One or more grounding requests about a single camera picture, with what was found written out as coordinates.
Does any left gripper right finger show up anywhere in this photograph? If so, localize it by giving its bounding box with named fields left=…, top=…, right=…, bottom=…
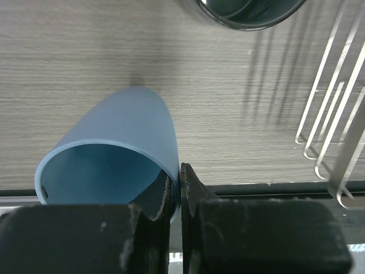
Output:
left=180, top=163, right=352, bottom=273

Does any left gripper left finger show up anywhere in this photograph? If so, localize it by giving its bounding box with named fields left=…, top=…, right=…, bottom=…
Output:
left=1, top=176, right=172, bottom=273

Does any blue cup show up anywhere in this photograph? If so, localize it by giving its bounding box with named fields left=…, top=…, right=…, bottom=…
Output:
left=34, top=86, right=180, bottom=218

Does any grey mug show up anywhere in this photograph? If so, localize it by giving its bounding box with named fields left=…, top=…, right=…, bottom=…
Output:
left=179, top=0, right=307, bottom=31

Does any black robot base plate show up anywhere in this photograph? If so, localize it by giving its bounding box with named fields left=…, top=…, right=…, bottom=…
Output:
left=0, top=181, right=365, bottom=246

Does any metal wire dish rack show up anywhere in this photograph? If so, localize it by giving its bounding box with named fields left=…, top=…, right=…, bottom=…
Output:
left=295, top=1, right=364, bottom=210

